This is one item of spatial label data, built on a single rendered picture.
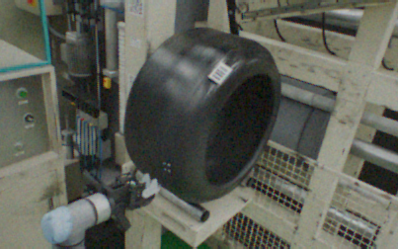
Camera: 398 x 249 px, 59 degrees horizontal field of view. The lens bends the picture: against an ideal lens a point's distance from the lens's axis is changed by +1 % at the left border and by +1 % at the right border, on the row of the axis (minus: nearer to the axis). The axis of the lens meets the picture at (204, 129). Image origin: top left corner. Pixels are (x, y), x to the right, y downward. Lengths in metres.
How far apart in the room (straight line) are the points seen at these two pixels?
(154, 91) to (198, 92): 0.14
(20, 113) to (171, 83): 0.65
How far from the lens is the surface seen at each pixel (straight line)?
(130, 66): 1.32
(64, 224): 0.90
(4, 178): 1.46
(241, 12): 1.44
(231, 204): 1.43
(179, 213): 1.27
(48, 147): 1.54
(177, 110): 0.94
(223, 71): 0.95
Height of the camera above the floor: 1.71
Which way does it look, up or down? 28 degrees down
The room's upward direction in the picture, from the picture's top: 7 degrees clockwise
